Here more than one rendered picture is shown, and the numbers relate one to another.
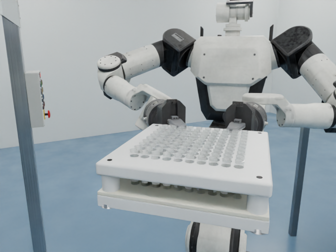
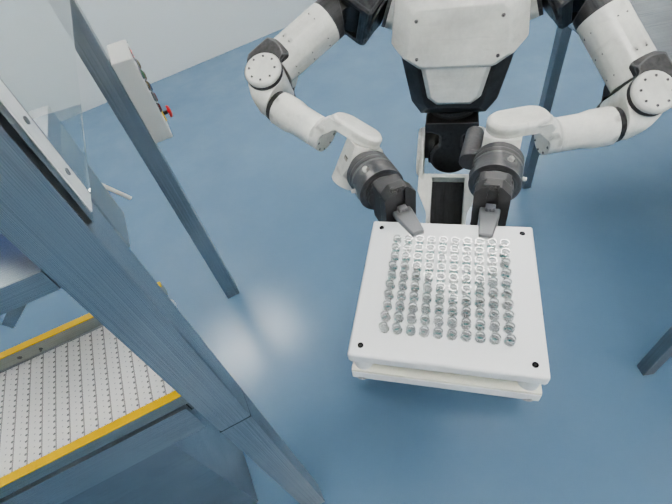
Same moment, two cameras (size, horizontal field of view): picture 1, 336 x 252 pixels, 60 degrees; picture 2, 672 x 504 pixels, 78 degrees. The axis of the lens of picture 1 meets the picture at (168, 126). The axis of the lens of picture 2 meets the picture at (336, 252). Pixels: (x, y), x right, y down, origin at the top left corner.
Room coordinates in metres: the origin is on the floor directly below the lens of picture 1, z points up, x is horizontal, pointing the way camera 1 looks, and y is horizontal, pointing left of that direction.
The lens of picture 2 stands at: (0.14, 0.07, 1.54)
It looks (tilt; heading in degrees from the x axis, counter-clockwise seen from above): 49 degrees down; 4
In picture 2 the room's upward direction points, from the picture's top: 13 degrees counter-clockwise
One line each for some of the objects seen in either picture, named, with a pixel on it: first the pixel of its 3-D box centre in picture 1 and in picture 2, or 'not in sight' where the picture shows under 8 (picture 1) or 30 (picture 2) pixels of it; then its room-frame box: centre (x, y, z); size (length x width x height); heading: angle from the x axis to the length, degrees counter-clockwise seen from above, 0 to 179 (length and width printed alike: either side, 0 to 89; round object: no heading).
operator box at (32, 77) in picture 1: (35, 98); (140, 92); (1.43, 0.65, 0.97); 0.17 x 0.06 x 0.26; 21
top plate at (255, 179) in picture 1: (194, 150); (446, 289); (0.48, -0.05, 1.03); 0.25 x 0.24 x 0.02; 73
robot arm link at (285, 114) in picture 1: (265, 110); (520, 136); (0.79, -0.27, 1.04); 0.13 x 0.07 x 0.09; 91
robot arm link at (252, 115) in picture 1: (244, 125); (494, 192); (0.66, -0.18, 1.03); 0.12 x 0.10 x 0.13; 155
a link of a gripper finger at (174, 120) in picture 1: (177, 121); (409, 219); (0.61, -0.02, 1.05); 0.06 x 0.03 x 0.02; 15
